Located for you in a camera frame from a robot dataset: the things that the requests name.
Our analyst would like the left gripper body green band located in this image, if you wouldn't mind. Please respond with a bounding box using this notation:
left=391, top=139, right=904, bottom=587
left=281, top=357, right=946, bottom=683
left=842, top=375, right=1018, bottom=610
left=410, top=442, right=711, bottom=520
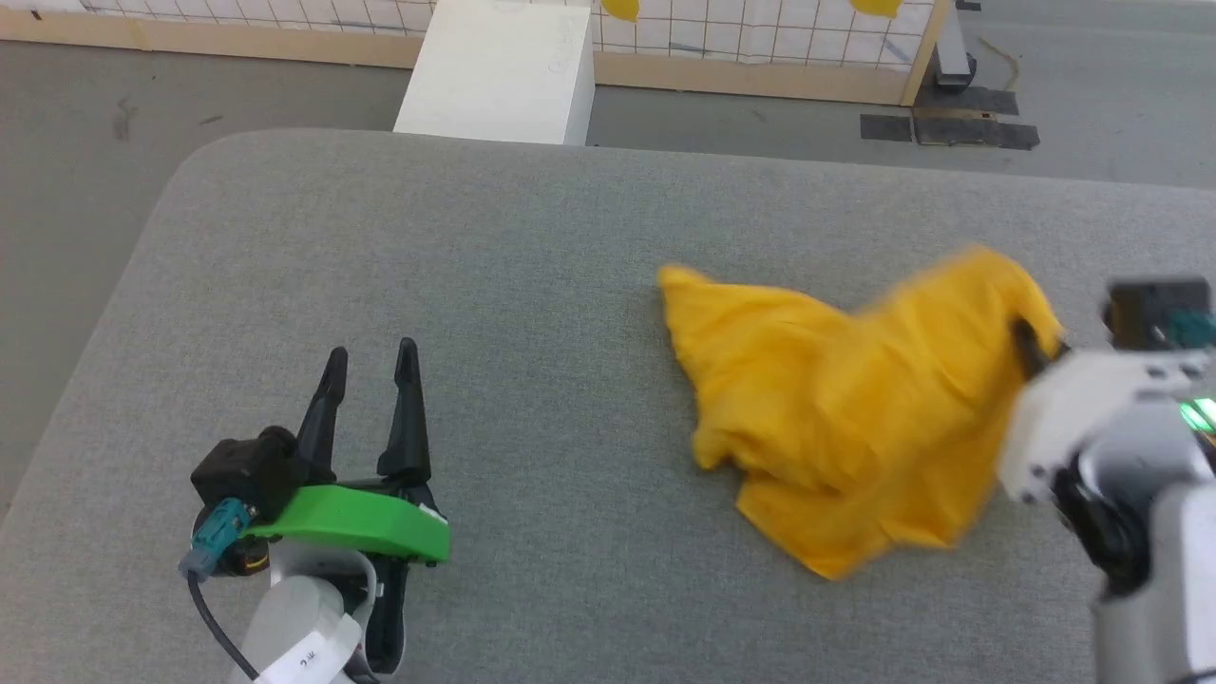
left=249, top=483, right=452, bottom=677

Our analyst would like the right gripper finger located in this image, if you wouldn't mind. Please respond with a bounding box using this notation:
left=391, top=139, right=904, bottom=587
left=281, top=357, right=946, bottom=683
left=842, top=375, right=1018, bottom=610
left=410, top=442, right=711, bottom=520
left=1011, top=318, right=1061, bottom=381

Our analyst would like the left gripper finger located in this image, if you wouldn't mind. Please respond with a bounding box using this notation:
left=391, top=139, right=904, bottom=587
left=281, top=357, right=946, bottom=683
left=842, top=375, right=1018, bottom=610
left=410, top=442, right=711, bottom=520
left=377, top=337, right=434, bottom=482
left=296, top=347, right=350, bottom=486

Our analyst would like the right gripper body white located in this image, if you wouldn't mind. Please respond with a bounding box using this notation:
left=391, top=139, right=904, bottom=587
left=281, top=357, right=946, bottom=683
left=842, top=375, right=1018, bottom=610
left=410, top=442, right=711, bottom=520
left=997, top=346, right=1209, bottom=505

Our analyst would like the yellow fabric garment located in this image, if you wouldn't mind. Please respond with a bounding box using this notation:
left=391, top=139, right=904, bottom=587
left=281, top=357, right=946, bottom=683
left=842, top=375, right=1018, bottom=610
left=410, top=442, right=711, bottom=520
left=658, top=245, right=1065, bottom=580

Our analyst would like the white rectangular box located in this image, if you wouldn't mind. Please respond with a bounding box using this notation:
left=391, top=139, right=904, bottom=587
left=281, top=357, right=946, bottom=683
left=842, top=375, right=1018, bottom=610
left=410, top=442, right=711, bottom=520
left=393, top=0, right=597, bottom=146

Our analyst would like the lemon print grid partition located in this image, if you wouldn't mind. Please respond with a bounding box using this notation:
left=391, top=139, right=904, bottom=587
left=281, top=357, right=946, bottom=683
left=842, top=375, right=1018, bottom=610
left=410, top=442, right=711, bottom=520
left=0, top=0, right=953, bottom=106

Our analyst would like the teal cable connector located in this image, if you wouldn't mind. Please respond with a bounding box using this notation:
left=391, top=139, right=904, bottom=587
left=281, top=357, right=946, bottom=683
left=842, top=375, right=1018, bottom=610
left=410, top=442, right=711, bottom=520
left=178, top=499, right=260, bottom=581

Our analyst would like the grey metal stand post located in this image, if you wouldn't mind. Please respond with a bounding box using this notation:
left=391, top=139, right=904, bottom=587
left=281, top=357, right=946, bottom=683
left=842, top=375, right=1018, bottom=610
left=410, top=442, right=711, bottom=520
left=933, top=0, right=979, bottom=94

